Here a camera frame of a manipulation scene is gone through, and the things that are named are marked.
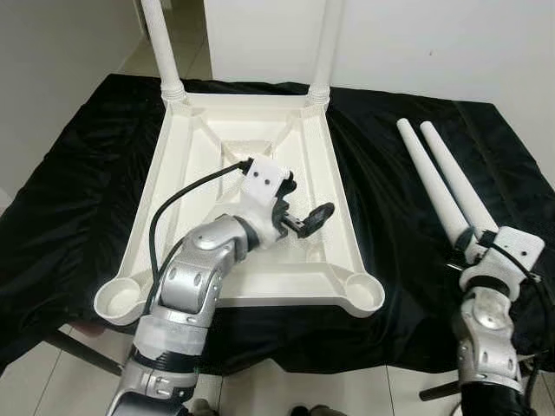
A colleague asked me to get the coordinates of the white plastic table leg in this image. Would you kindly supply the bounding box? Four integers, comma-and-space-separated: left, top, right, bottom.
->
396, 120, 486, 265
309, 0, 346, 101
140, 0, 187, 103
420, 121, 504, 244

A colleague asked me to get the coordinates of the white plastic table top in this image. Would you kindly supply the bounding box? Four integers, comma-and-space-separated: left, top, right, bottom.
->
94, 89, 387, 326

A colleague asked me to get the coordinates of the black metal table leg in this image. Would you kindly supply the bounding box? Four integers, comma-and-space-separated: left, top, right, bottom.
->
43, 334, 122, 378
421, 377, 469, 401

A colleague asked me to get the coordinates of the grey robot right foot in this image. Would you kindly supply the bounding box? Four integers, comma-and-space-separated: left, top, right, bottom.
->
291, 403, 336, 416

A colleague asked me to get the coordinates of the grey robot foot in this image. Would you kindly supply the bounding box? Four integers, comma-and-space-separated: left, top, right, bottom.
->
291, 403, 336, 416
184, 399, 219, 416

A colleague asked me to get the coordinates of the grey robot left foot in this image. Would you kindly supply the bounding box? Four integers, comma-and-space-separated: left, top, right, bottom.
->
184, 399, 219, 416

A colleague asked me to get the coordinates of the black cloth table cover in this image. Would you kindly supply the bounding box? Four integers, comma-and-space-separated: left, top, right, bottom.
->
0, 74, 555, 374

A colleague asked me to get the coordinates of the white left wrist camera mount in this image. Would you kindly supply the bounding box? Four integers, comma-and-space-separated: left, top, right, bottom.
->
238, 159, 291, 239

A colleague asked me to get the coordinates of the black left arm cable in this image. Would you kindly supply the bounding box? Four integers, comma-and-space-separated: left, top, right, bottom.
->
147, 159, 252, 313

